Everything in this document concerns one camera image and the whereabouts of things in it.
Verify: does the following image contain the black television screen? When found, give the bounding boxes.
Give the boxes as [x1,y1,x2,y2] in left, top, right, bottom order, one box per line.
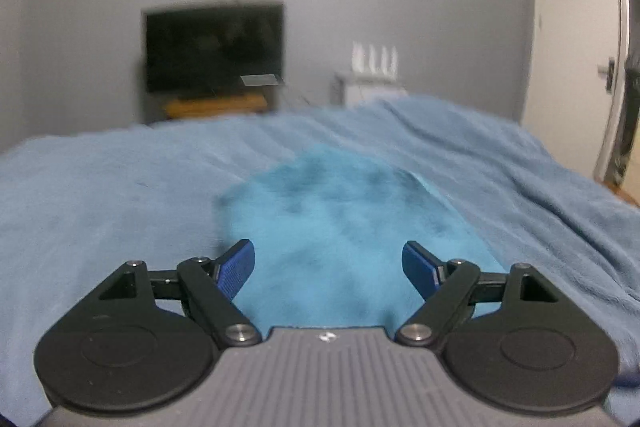
[141,2,286,96]

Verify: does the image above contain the grey label on television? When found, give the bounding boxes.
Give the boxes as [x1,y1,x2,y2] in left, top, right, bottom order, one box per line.
[240,74,285,88]

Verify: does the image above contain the wooden television stand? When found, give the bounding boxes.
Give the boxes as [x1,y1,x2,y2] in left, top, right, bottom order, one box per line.
[164,93,269,120]

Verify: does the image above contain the white door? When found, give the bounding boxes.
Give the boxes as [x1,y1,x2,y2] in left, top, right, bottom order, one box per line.
[520,0,626,182]

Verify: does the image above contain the dark door handle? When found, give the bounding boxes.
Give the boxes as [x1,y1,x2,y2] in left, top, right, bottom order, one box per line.
[597,57,619,94]

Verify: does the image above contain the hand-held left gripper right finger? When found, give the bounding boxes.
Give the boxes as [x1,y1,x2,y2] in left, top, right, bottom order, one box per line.
[395,241,572,349]

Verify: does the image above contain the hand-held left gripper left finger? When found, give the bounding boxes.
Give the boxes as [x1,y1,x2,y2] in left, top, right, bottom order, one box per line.
[75,238,263,349]

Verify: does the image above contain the light blue fleece blanket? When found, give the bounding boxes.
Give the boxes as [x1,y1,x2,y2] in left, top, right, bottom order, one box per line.
[0,94,640,427]

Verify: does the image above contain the white router with antennas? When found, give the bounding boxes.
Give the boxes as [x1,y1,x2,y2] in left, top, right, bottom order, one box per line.
[350,41,401,80]

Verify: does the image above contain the teal hoodie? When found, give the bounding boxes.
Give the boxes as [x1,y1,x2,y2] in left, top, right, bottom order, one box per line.
[217,152,506,340]

